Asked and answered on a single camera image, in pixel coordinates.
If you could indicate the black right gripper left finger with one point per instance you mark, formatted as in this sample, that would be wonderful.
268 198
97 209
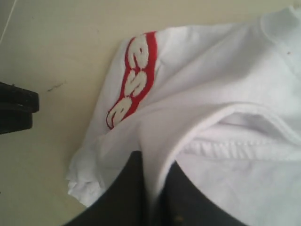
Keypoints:
123 204

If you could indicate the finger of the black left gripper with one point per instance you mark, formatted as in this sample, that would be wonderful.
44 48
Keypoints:
17 107

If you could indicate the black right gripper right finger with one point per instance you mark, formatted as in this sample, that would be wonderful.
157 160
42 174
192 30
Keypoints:
182 204

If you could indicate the white t-shirt red Chinese lettering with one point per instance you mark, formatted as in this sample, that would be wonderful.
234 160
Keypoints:
222 101

